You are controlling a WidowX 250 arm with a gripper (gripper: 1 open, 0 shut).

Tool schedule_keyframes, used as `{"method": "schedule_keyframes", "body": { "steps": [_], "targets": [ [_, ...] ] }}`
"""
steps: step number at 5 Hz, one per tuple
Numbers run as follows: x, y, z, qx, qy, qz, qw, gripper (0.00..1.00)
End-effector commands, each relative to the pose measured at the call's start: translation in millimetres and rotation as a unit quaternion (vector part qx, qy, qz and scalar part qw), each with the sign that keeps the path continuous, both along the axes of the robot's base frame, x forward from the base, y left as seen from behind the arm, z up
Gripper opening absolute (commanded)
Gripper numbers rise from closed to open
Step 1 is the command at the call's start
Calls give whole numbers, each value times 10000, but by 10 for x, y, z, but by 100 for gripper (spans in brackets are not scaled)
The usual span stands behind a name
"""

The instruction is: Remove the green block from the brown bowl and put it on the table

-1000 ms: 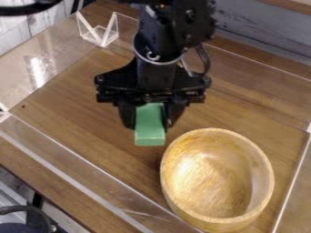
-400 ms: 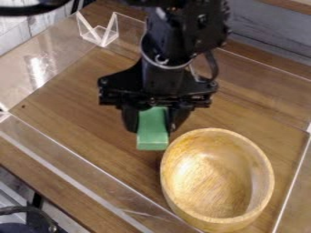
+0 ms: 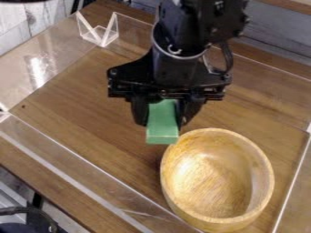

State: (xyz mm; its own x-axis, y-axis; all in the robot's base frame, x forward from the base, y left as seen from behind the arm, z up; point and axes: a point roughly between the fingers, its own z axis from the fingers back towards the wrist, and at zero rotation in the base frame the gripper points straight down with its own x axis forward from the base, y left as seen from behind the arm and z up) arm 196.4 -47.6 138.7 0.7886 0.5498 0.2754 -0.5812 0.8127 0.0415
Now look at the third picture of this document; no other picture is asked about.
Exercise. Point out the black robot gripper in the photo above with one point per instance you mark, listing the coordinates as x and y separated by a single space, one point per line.
193 84

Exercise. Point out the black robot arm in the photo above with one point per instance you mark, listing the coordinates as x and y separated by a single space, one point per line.
187 64

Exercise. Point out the brown wooden bowl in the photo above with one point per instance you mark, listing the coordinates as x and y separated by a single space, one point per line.
217 179

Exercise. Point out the black table clamp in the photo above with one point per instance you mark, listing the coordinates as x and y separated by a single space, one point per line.
40 218

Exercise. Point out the clear acrylic corner bracket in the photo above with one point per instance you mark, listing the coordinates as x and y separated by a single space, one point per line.
99 35

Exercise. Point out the green rectangular block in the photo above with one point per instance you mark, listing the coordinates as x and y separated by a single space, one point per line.
162 130

